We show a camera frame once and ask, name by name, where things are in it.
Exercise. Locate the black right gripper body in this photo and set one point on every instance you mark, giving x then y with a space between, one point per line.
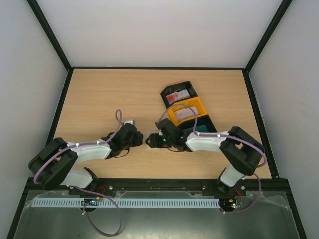
156 140

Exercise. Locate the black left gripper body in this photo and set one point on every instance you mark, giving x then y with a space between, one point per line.
136 143

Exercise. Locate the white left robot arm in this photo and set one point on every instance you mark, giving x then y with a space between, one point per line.
55 165

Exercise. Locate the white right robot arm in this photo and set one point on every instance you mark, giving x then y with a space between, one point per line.
244 153

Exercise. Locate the pink patterned white card stack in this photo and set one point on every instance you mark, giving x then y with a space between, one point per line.
185 113

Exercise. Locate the teal card stack in bin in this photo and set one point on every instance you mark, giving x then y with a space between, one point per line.
202 128

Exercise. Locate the black bin with teal cards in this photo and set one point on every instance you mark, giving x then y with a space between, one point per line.
204 124

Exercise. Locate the red patterned white card stack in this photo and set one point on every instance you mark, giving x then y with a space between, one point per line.
177 96

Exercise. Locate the black bin with red cards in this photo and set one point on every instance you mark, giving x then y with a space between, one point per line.
176 88

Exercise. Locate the yellow middle bin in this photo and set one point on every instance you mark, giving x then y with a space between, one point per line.
192 102

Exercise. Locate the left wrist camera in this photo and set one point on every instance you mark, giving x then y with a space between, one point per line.
130 121

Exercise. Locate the white slotted cable duct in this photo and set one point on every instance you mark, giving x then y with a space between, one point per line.
126 203

